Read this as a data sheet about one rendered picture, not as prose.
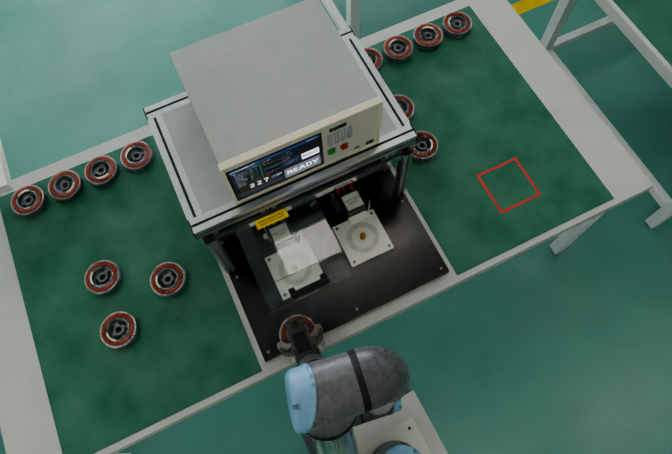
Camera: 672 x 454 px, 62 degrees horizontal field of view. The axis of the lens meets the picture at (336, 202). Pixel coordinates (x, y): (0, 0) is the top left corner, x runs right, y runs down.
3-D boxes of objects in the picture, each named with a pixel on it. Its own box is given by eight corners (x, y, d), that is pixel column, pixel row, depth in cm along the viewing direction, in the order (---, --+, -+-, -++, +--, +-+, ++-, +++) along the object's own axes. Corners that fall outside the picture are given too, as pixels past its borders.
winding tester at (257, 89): (379, 142, 158) (383, 101, 139) (236, 205, 151) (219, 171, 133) (321, 43, 172) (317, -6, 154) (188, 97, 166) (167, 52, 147)
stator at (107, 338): (121, 306, 178) (117, 303, 175) (147, 327, 175) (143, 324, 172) (96, 335, 175) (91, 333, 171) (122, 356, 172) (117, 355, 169)
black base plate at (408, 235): (448, 272, 180) (449, 270, 178) (265, 362, 170) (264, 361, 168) (381, 157, 198) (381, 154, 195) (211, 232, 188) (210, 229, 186)
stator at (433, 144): (405, 162, 196) (406, 157, 193) (405, 134, 201) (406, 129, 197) (437, 163, 196) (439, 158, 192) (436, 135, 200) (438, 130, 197)
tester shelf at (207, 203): (416, 143, 163) (418, 135, 159) (197, 240, 153) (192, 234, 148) (349, 35, 179) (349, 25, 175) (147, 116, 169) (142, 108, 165)
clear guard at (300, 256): (351, 275, 154) (351, 268, 149) (271, 313, 151) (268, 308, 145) (302, 179, 166) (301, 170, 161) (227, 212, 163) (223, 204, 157)
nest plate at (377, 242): (393, 248, 182) (394, 247, 180) (352, 267, 179) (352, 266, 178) (372, 210, 187) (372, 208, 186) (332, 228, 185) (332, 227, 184)
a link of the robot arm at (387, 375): (408, 325, 105) (389, 376, 148) (353, 342, 104) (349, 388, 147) (431, 386, 100) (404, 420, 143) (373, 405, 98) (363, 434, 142)
